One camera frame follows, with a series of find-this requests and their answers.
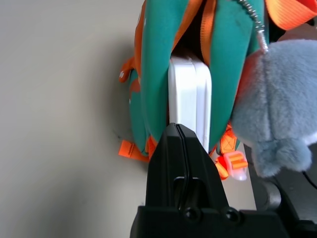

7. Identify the white plastic pencil case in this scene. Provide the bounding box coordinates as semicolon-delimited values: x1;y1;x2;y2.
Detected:
167;56;213;155

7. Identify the grey white plush toy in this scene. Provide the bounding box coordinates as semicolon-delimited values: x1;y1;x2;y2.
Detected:
231;0;317;179

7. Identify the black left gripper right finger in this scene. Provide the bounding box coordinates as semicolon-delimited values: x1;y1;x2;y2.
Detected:
176;123;225;211

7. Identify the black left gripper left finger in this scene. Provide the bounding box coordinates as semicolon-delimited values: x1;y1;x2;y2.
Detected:
145;122;187;211

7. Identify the teal and orange backpack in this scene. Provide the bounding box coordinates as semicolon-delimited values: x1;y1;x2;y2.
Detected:
117;0;317;182

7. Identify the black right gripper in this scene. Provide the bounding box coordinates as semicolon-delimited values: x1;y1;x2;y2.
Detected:
244;145;317;214

